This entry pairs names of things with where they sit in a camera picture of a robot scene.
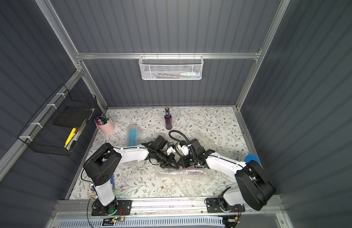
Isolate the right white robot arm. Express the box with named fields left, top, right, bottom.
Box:
left=172, top=139, right=276, bottom=212

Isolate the black wire wall basket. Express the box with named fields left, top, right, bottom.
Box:
left=18, top=86, right=97, bottom=156

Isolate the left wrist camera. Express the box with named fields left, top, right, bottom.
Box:
left=166, top=145, right=176, bottom=155

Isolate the black notebook in basket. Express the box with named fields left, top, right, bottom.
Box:
left=53, top=106, right=93, bottom=129

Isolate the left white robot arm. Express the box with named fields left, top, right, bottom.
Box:
left=83, top=136, right=179, bottom=207

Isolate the aluminium front rail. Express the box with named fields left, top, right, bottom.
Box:
left=50, top=195, right=287, bottom=219

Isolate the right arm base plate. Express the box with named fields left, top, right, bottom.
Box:
left=204, top=197, right=245, bottom=213

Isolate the blue-lid pencil jar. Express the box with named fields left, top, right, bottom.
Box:
left=244, top=154, right=261, bottom=164

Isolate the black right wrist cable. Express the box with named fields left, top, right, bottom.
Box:
left=168, top=130, right=194, bottom=157

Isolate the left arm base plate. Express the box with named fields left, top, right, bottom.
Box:
left=91, top=199, right=133, bottom=216

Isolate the blue sticker sheet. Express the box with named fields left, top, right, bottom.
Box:
left=90, top=175, right=116, bottom=192

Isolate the pink marker cup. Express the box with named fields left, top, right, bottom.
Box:
left=94, top=114, right=115, bottom=135

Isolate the blue liquid glass bottle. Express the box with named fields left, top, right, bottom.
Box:
left=127, top=128, right=137, bottom=146

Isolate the white ventilated cable duct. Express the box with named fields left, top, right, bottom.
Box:
left=57, top=216, right=224, bottom=228

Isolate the yellow highlighter in basket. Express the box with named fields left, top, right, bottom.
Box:
left=64, top=128, right=78, bottom=148

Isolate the white wire wall basket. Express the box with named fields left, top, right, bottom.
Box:
left=138, top=56, right=204, bottom=80

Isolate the purple liquid glass bottle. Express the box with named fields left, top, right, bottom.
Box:
left=164, top=107, right=172, bottom=130

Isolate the dark purple labelled bottle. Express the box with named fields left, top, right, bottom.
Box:
left=176, top=168, right=206, bottom=178

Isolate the bubble wrap sheet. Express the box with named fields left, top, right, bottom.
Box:
left=155, top=131, right=245, bottom=200
left=124, top=123, right=144, bottom=162

